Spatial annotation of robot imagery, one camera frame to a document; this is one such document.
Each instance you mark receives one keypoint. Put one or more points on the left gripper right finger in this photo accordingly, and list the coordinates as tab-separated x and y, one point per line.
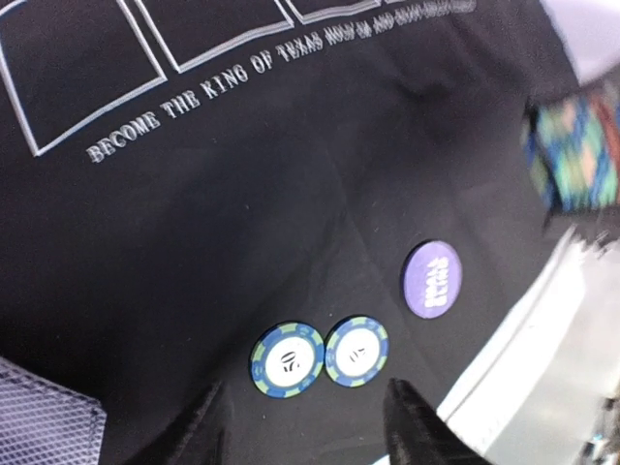
415	435

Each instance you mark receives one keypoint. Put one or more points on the front aluminium rail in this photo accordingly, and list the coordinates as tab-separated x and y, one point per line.
545	387

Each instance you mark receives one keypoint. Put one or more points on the purple small blind button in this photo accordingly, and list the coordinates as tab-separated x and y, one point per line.
431	279

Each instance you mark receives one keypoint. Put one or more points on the green blue chip stack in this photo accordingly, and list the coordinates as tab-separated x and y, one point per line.
572	149

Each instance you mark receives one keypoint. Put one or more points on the black poker table mat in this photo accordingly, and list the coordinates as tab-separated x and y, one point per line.
179	177

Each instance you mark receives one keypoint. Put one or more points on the blue green fifty chip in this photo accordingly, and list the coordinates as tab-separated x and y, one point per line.
287	360

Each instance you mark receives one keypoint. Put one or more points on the blue playing card deck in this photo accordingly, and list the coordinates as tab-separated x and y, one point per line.
44	423

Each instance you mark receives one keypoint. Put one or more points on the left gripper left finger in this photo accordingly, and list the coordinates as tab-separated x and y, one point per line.
196	436

